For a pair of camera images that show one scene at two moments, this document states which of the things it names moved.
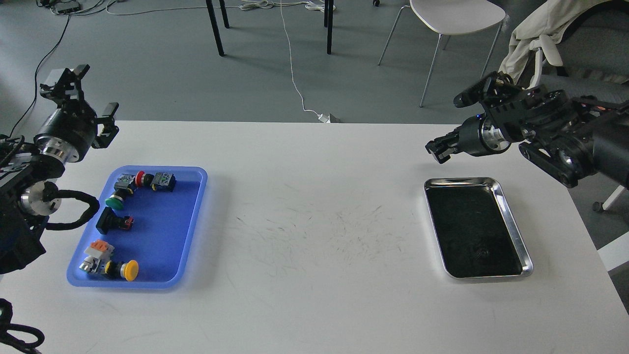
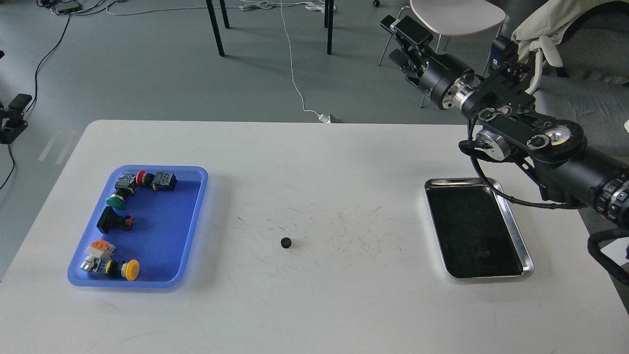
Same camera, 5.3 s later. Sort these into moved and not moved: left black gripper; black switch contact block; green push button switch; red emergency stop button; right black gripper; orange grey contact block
Moved: left black gripper; right black gripper
Not moved: orange grey contact block; black switch contact block; red emergency stop button; green push button switch
